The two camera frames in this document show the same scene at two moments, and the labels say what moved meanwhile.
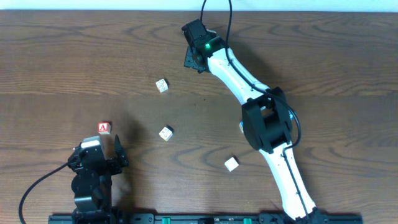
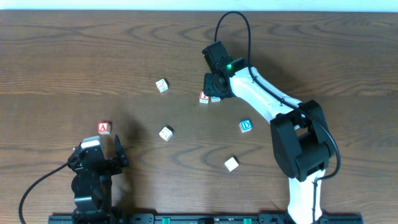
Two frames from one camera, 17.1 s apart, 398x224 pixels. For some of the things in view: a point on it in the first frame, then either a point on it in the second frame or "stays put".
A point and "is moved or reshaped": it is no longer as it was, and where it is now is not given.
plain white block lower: x=232 y=163 stays put
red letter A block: x=104 y=128 stays put
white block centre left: x=166 y=132 stays put
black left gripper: x=109 y=165 stays put
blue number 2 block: x=290 y=115 is moved or reshaped
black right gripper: x=191 y=61 to x=208 y=90
